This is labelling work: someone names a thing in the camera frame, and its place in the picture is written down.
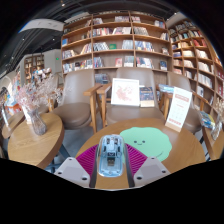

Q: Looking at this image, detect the wide wooden bookshelf unit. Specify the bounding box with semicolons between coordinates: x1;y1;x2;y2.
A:
60;11;173;76

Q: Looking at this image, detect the distant wooden bookshelf unit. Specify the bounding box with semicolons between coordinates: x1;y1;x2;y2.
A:
23;53;46;84

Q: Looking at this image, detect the stack of colourful books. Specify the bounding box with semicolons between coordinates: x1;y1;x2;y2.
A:
199;110;216;130

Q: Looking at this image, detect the round wooden side table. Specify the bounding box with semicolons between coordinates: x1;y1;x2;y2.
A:
7;112;66;170
201;124;224;161

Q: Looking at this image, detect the glass vase with dried flowers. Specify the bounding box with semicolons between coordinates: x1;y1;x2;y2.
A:
210;98;224;141
13;74;64;136

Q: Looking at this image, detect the beige armchair with wooden arms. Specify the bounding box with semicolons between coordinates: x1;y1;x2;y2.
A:
96;66;168;128
49;69;103;134
163;71;209;134

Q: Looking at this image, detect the small white sign card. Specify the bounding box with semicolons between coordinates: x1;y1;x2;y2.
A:
21;105;33;125

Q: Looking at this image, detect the white framed picture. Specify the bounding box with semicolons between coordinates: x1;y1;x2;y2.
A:
110;77;141;107

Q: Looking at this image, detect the angled wooden bookshelf unit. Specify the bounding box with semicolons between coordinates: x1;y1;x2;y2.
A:
168;18;224;118

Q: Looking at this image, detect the white standing sign card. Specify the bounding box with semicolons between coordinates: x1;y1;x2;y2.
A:
164;86;194;133

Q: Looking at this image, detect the dark book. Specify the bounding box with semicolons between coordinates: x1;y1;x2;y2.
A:
139;86;156;108

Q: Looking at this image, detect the transparent computer mouse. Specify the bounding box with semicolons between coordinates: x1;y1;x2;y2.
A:
97;134;126;178

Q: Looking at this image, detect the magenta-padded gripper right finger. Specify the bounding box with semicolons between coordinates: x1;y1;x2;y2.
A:
123;143;172;189

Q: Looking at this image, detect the green smiley mouse pad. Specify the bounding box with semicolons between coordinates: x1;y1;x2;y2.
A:
119;126;173;163

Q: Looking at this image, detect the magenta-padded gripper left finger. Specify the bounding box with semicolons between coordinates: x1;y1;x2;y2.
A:
53;143;100;189

